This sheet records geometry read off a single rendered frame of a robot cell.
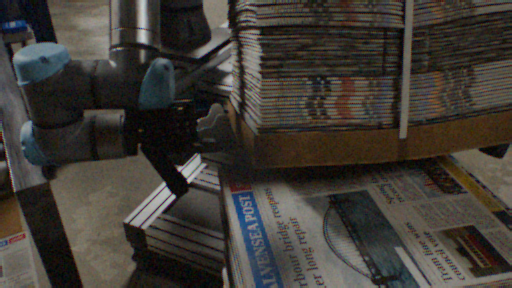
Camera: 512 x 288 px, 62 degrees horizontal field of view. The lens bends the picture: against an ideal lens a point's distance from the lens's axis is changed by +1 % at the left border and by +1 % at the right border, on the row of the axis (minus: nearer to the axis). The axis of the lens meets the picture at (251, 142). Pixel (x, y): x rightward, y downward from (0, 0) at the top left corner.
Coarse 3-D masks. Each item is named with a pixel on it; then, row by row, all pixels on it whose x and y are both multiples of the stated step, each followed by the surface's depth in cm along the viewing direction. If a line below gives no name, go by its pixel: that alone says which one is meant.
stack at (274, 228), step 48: (240, 192) 60; (288, 192) 60; (336, 192) 60; (384, 192) 60; (432, 192) 60; (480, 192) 60; (240, 240) 52; (288, 240) 52; (336, 240) 52; (384, 240) 52; (432, 240) 52; (480, 240) 52
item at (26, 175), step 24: (0, 48) 116; (0, 72) 102; (0, 96) 91; (0, 120) 83; (24, 120) 83; (24, 168) 70; (24, 192) 66; (48, 192) 68; (24, 216) 67; (48, 216) 70; (48, 240) 72
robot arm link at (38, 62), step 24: (24, 48) 61; (48, 48) 61; (24, 72) 59; (48, 72) 59; (72, 72) 60; (24, 96) 62; (48, 96) 61; (72, 96) 61; (48, 120) 63; (72, 120) 65
